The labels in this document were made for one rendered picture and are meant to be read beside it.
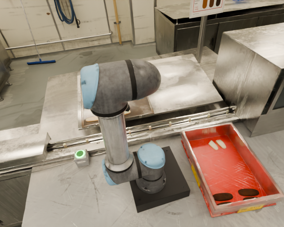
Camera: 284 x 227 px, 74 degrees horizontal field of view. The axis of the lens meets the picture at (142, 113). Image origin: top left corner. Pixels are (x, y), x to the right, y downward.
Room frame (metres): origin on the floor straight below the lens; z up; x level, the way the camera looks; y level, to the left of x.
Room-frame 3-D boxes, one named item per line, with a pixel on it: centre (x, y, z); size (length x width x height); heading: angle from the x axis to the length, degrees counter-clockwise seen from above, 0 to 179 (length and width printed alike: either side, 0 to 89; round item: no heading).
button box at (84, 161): (0.69, 0.38, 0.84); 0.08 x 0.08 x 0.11; 8
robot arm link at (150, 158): (0.48, -0.01, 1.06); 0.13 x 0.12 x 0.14; 102
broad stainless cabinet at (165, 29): (3.26, -1.41, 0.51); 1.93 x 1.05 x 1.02; 98
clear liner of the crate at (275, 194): (0.56, -0.41, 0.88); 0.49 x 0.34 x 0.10; 5
